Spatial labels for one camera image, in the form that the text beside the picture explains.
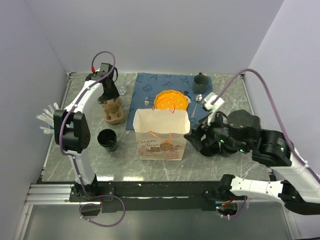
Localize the blue alphabet cloth mat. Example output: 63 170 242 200
126 72 207 130

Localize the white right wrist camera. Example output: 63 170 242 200
201 92 225 126

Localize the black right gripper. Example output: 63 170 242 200
182 106 249 153

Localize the silver spoon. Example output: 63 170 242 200
190 93 203 119

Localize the silver fork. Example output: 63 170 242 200
144 97 150 109

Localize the beige paper takeout bag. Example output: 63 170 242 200
133 108 191 161

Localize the small clear glass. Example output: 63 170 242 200
117 85 127 95

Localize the stack of black cup lids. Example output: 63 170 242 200
199 141 220 157

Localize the brown cardboard cup carrier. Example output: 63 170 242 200
102 97 125 125

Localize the aluminium frame rail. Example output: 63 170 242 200
23 183 76 206

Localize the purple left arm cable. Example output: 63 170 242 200
58 51 117 198

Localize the dark green mug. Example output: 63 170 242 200
192 72 210 94

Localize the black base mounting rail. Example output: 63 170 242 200
68 181 251 213

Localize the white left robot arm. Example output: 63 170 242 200
53 63 120 201

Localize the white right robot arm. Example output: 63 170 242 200
184 109 320 215

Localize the orange polka dot plate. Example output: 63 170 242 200
153 89 189 111

